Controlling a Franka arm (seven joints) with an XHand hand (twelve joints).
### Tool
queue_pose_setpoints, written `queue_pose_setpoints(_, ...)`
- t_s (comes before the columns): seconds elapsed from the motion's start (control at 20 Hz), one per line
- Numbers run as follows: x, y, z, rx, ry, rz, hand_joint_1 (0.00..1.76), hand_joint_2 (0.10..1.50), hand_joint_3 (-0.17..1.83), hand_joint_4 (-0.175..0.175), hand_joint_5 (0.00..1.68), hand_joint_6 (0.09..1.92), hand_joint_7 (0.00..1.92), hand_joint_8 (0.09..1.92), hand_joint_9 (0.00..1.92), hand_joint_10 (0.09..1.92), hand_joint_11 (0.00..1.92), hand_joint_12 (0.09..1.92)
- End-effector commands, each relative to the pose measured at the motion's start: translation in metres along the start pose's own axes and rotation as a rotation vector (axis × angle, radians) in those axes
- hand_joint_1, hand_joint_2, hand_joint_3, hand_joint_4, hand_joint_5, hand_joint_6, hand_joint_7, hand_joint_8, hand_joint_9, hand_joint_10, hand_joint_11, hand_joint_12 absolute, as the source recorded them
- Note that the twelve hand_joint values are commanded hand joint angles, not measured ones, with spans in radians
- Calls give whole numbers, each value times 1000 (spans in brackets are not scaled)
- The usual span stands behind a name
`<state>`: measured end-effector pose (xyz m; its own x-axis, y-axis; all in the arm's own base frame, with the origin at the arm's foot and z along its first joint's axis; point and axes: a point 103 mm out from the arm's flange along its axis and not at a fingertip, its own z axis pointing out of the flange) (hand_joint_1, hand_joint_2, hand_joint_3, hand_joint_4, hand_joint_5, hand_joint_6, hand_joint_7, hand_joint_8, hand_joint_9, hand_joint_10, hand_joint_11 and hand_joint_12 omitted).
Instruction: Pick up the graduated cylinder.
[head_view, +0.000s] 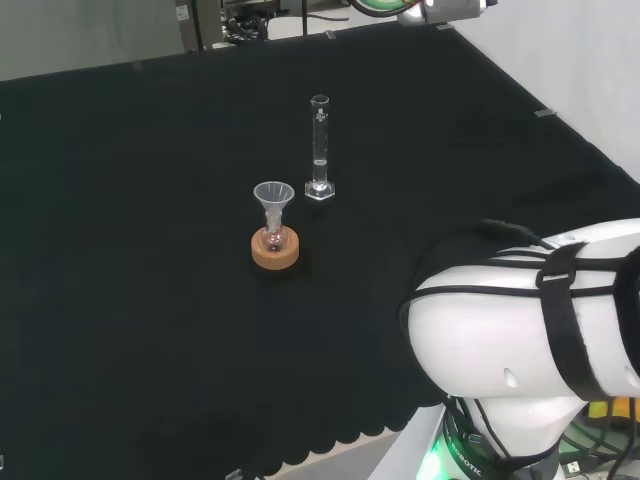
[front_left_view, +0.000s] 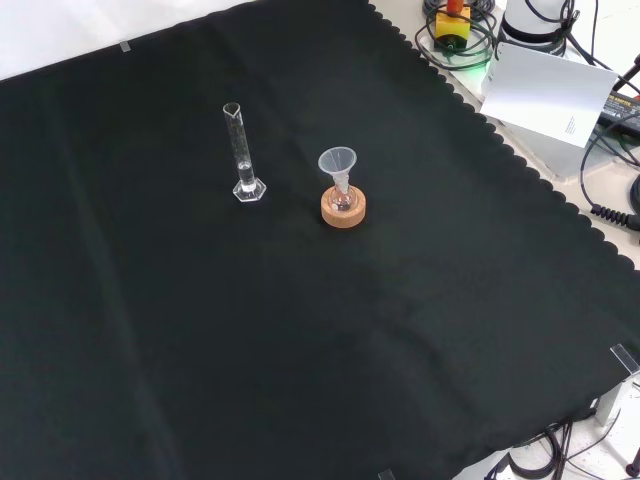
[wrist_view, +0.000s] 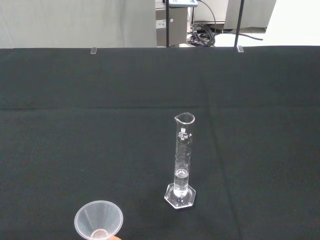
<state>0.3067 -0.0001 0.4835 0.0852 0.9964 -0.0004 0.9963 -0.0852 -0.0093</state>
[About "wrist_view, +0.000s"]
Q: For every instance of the thin black stand pole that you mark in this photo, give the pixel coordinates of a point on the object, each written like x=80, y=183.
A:
x=167, y=25

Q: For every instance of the clear cloth clip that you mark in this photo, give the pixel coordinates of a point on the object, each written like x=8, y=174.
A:
x=240, y=49
x=93, y=51

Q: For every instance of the grey backdrop sheet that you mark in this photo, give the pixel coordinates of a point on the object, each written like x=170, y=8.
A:
x=75, y=22

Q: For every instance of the black bench cloth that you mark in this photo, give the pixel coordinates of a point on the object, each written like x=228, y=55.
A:
x=75, y=125

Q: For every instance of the grey metal cabinet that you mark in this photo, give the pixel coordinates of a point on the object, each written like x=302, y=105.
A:
x=177, y=27

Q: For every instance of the clear plastic funnel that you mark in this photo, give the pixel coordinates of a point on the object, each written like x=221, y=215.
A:
x=86, y=220

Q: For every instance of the white panel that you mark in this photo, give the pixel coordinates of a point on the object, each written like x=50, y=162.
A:
x=292, y=22

